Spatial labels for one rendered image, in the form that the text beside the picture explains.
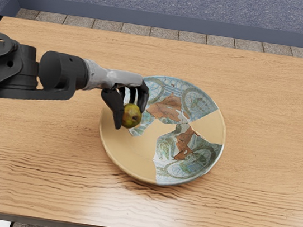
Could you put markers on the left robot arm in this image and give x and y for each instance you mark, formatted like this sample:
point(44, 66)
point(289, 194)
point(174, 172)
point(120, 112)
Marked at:
point(55, 71)

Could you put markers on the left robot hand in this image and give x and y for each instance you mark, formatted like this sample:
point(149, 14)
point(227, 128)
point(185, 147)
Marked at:
point(108, 77)

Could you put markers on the green round fruit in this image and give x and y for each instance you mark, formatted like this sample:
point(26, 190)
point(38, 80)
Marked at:
point(132, 116)

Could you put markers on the patterned ceramic plate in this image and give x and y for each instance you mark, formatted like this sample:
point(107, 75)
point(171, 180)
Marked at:
point(181, 140)

